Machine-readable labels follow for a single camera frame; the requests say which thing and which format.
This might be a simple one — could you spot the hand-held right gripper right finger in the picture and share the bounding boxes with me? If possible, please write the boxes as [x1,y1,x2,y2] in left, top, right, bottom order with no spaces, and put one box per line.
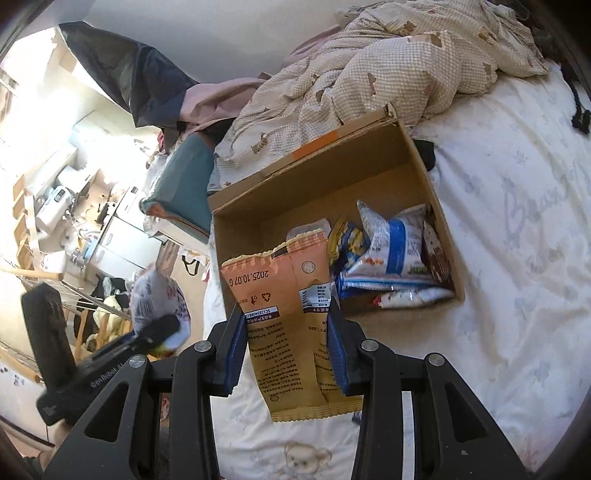
[327,307,529,480]

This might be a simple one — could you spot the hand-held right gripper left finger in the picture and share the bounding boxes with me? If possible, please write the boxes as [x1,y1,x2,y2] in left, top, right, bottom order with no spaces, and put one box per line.
[41,307,247,480]

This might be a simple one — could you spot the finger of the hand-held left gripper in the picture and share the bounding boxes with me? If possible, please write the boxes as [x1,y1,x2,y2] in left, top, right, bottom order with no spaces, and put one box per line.
[131,314,182,357]

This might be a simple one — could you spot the white yellow snack bag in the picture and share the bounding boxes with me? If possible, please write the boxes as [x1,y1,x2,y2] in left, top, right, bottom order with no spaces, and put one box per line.
[129,270,192,358]

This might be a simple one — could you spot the tan orange snack packet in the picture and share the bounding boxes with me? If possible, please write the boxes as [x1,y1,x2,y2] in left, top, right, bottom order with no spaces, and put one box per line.
[220,231,364,423]

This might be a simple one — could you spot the red white snack bar packet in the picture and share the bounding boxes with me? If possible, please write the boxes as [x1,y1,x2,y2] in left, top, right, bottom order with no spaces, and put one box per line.
[373,286,455,309]

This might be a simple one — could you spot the blue packet with yellow print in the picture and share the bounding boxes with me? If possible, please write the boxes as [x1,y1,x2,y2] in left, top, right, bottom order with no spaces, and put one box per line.
[328,217,370,278]

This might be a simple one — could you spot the white snack bag blue band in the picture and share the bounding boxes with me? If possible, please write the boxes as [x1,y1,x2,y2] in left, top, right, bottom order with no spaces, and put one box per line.
[358,199,432,282]

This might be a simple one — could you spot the brown cardboard box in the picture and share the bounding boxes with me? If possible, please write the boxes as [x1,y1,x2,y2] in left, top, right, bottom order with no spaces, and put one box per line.
[208,102,465,324]

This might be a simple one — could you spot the wooden drying rack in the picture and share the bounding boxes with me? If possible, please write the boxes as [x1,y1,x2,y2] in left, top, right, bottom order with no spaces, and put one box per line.
[0,263,134,384]

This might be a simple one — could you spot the white cabinets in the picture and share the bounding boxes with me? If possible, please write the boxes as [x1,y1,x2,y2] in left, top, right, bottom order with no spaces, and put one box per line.
[97,185,162,273]

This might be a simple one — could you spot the white kitchen appliance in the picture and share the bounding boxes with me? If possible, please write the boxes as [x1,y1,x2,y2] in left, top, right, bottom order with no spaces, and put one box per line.
[34,185,75,232]

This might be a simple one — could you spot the teal cushion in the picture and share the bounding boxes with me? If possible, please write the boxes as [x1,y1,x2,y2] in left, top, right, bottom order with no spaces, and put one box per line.
[141,134,218,236]

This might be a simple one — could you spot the white printed bed sheet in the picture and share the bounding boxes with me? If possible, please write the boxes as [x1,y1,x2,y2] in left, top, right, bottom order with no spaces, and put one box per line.
[203,65,591,480]

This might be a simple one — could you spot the pink cloth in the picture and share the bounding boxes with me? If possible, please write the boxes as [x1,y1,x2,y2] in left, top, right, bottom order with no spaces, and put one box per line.
[180,25,342,134]

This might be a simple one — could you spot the beige checkered quilt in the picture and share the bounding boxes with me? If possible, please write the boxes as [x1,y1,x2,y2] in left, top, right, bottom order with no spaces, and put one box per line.
[215,0,550,190]

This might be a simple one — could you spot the black tasselled cord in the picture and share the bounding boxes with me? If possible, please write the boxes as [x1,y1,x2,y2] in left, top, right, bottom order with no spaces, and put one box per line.
[561,65,591,134]

